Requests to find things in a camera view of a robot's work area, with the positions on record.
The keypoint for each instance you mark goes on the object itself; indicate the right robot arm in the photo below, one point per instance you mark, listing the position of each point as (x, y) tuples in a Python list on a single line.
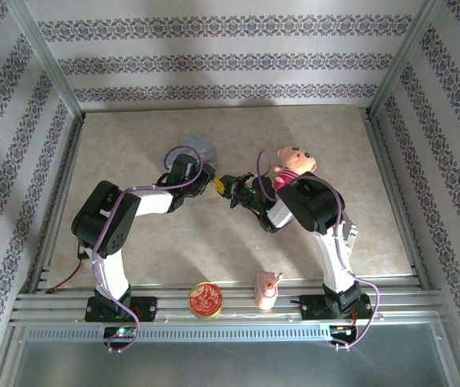
[(314, 201)]

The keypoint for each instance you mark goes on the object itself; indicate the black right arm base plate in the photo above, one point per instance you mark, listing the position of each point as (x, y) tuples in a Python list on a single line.
[(310, 308)]

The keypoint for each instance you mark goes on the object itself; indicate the aluminium corner post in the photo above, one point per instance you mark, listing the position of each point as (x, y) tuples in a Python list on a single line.
[(44, 56), (405, 56)]

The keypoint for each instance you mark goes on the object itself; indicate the blue transparent cup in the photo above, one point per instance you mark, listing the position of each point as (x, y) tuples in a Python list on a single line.
[(197, 145)]

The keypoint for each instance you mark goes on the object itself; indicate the pink plush doll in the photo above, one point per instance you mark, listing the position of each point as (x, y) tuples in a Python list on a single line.
[(294, 159)]

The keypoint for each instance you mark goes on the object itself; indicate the aluminium frame rail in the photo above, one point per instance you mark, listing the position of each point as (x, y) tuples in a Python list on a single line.
[(238, 300)]

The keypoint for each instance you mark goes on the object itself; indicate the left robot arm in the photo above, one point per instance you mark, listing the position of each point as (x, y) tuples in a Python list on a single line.
[(109, 217)]

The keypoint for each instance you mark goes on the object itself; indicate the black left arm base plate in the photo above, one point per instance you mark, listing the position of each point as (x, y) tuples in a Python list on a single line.
[(145, 309)]

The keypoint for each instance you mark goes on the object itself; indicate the aluminium side rail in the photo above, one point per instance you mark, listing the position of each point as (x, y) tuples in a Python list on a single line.
[(395, 193), (58, 193)]

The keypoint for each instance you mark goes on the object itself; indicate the round red gold tin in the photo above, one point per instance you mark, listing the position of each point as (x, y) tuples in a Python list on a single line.
[(206, 300)]

